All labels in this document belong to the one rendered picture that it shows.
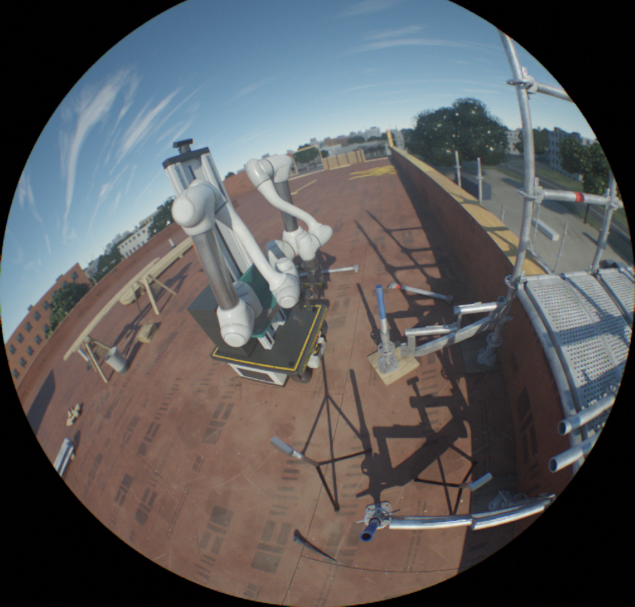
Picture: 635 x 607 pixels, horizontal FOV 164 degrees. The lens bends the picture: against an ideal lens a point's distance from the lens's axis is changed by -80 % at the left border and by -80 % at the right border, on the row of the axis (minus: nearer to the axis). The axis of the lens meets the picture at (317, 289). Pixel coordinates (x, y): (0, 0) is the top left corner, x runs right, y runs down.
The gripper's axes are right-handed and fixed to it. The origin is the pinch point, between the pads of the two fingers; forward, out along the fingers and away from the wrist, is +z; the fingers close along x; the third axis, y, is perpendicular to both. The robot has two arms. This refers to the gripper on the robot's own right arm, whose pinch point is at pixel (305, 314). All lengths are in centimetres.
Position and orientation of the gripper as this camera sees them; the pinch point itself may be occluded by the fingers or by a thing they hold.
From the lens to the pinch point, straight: 130.5
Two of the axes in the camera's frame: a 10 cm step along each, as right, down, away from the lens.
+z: 2.8, 7.7, 5.7
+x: -2.8, 6.3, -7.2
